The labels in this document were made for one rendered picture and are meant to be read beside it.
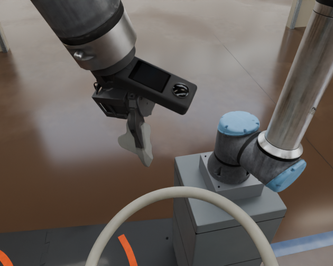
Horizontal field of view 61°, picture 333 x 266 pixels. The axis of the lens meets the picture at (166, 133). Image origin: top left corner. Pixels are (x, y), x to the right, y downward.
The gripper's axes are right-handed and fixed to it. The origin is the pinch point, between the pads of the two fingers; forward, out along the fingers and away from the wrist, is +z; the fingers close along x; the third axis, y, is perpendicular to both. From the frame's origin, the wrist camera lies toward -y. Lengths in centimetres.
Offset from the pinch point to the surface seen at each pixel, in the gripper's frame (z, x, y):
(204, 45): 249, -317, 140
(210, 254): 98, 5, 9
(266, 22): 313, -453, 71
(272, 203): 82, -21, -14
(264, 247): 28.2, 9.3, -18.4
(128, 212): 28.8, 10.6, 17.9
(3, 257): 116, 45, 144
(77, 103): 161, -117, 218
